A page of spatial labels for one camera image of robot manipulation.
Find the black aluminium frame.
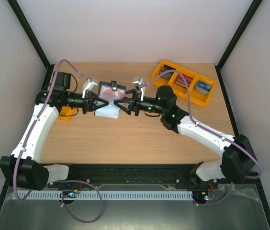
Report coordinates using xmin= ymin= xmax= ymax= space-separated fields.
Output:
xmin=0 ymin=0 xmax=270 ymax=227

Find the yellow three-compartment tray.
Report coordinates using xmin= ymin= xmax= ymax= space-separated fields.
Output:
xmin=151 ymin=60 xmax=216 ymax=107

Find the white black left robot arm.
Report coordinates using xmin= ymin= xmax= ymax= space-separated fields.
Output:
xmin=0 ymin=72 xmax=109 ymax=191

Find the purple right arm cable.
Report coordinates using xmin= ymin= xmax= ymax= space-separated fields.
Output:
xmin=141 ymin=69 xmax=262 ymax=179

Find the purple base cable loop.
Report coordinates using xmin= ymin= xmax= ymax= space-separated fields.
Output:
xmin=60 ymin=181 xmax=104 ymax=224

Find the small yellow plastic bin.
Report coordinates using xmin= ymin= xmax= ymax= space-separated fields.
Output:
xmin=57 ymin=106 xmax=77 ymax=121

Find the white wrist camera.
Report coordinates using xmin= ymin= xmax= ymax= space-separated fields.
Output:
xmin=132 ymin=77 xmax=146 ymax=101
xmin=82 ymin=78 xmax=98 ymax=99

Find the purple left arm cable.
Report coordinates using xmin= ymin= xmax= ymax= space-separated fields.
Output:
xmin=13 ymin=59 xmax=88 ymax=202

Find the red card stack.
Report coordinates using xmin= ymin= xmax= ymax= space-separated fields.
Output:
xmin=176 ymin=74 xmax=193 ymax=88

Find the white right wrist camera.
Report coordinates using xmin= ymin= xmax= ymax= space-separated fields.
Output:
xmin=132 ymin=77 xmax=146 ymax=101

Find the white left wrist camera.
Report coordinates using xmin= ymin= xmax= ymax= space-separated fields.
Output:
xmin=82 ymin=78 xmax=98 ymax=99

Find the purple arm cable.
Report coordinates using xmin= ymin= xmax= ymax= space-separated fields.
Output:
xmin=141 ymin=69 xmax=262 ymax=179
xmin=13 ymin=59 xmax=88 ymax=202

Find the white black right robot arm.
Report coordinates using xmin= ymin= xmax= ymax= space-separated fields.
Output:
xmin=113 ymin=85 xmax=257 ymax=188

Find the white slotted cable duct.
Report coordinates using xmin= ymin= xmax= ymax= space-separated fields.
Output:
xmin=7 ymin=190 xmax=194 ymax=201

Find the black card stack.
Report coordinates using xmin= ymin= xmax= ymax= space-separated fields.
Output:
xmin=159 ymin=65 xmax=174 ymax=80

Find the blue card stack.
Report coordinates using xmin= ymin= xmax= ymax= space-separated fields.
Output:
xmin=195 ymin=80 xmax=213 ymax=95

